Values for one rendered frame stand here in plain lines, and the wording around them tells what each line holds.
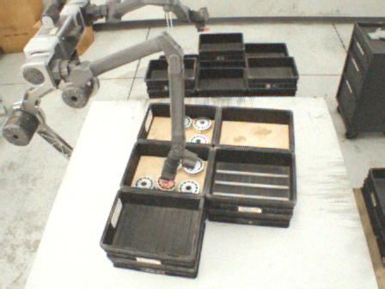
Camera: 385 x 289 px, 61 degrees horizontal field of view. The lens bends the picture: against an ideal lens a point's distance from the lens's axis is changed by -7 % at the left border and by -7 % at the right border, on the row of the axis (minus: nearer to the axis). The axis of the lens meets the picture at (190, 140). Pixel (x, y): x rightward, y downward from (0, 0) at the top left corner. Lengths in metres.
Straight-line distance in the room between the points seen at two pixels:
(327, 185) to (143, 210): 0.96
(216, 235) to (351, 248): 0.63
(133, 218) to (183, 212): 0.23
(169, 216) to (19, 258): 1.49
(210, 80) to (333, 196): 1.60
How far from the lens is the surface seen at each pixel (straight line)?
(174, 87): 1.34
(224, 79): 3.02
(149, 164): 1.80
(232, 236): 1.68
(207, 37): 3.27
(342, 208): 1.85
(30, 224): 2.91
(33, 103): 2.14
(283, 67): 3.01
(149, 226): 1.59
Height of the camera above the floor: 2.19
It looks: 46 degrees down
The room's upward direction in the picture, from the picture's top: 7 degrees counter-clockwise
